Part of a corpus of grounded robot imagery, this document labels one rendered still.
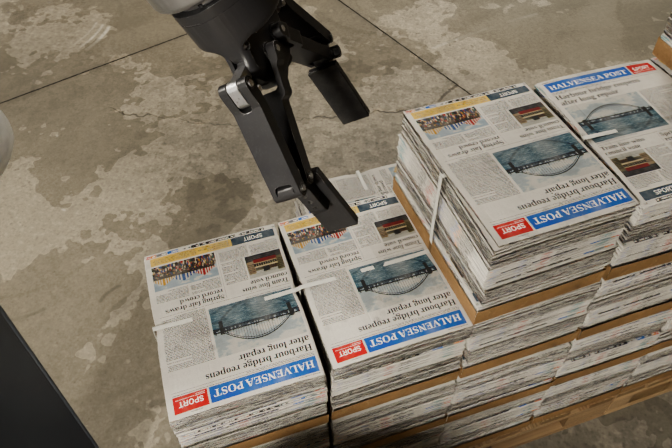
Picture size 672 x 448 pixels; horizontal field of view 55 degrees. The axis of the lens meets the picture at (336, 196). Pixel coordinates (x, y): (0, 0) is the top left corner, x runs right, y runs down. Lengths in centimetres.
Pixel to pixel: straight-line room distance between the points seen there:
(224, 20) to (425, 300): 91
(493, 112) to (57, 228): 184
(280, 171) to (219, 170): 225
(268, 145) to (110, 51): 307
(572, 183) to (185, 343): 76
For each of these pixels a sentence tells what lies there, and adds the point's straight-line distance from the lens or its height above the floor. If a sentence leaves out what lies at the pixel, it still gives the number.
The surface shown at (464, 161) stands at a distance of 121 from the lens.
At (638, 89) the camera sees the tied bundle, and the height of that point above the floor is 106.
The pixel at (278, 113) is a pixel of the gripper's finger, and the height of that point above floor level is 158.
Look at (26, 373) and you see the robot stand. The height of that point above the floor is 75.
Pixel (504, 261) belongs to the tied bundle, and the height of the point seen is 102.
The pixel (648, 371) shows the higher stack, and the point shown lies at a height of 25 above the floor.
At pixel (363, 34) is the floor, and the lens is 346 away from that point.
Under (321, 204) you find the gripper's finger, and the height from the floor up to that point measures 151.
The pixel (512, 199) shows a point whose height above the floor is 107.
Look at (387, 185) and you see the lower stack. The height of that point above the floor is 60.
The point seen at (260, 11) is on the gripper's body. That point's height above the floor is 165.
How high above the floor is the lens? 189
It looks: 47 degrees down
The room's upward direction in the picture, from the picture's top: straight up
